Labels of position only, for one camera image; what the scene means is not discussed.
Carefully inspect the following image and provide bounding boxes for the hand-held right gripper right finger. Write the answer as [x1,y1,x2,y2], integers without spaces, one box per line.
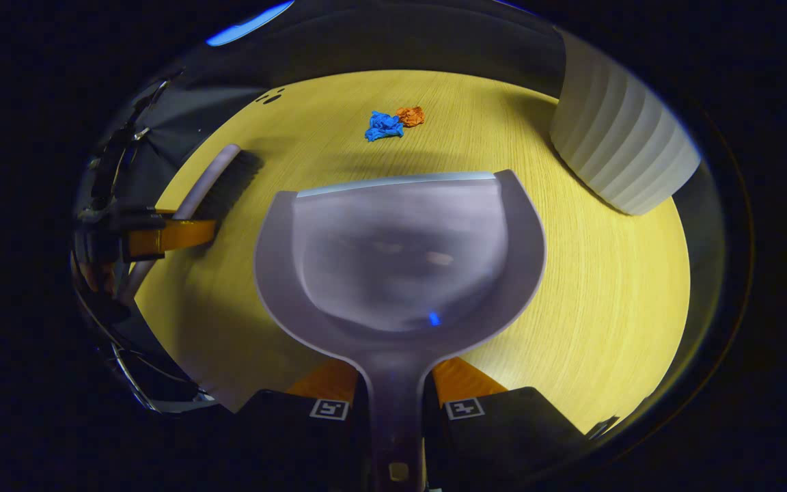
[423,357,589,492]

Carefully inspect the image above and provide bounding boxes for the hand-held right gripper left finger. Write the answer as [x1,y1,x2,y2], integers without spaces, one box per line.
[235,359,371,492]

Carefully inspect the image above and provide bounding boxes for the small pink broom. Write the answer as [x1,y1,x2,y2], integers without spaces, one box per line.
[117,143,264,305]

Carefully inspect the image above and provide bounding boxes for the pink dustpan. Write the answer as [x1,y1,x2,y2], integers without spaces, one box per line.
[253,169,548,492]

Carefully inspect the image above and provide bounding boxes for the blue paper scrap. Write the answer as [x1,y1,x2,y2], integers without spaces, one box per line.
[365,111,406,143]

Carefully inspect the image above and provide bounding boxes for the white ribbed garbage bin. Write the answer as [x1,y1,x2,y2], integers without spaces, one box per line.
[549,27,702,217]

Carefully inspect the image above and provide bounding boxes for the wooden desktop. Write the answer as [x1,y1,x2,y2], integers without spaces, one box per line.
[135,70,692,435]

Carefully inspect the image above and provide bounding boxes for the black backdrop cloth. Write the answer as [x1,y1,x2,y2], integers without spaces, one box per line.
[86,0,568,206]

